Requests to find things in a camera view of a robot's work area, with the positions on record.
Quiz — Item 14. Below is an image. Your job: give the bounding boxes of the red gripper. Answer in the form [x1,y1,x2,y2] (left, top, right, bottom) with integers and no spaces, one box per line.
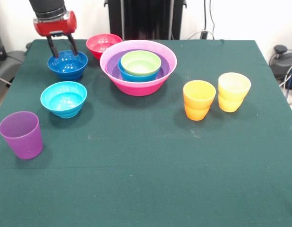
[33,10,79,59]

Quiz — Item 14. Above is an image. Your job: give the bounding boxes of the dark blue bowl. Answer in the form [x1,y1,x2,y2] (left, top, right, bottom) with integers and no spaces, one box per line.
[47,50,89,81]

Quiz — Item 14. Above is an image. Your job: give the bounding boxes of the purple bowl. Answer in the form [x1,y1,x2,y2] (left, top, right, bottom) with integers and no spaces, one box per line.
[105,49,171,82]

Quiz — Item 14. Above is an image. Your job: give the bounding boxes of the blue ringed flat-bottom bowl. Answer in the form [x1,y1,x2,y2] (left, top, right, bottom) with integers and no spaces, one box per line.
[117,59,161,83]

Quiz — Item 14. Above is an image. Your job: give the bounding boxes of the green bowl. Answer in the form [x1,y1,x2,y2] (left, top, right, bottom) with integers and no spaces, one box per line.
[120,50,162,77]

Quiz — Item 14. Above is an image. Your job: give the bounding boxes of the large pink bowl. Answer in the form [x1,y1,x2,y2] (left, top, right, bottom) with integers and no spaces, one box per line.
[99,39,178,97]

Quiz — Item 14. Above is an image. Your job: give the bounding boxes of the small red-pink bowl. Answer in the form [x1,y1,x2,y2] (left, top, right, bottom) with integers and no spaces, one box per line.
[86,33,123,61]

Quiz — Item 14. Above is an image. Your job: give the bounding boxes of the cyan bowl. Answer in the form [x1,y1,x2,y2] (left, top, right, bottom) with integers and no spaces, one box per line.
[40,81,88,119]

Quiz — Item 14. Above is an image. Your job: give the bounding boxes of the purple cup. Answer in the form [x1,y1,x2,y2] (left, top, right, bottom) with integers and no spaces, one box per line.
[0,111,43,160]

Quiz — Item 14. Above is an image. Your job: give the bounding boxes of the dark green tablecloth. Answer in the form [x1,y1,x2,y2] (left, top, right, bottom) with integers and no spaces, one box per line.
[0,39,292,227]

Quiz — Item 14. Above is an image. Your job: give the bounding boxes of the yellow cup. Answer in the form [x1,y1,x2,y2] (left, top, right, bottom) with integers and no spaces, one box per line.
[218,72,252,102]

